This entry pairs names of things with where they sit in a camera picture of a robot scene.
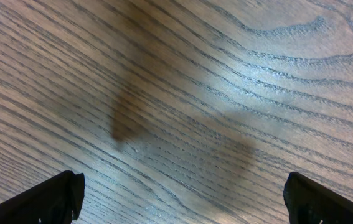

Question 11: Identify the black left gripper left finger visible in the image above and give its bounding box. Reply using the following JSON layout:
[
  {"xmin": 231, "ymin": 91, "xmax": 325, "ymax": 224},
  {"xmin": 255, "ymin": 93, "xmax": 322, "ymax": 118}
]
[{"xmin": 0, "ymin": 170, "xmax": 85, "ymax": 224}]

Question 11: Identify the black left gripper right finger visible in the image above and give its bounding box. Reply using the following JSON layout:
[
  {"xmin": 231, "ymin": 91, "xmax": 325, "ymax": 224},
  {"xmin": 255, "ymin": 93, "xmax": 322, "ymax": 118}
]
[{"xmin": 283, "ymin": 172, "xmax": 353, "ymax": 224}]

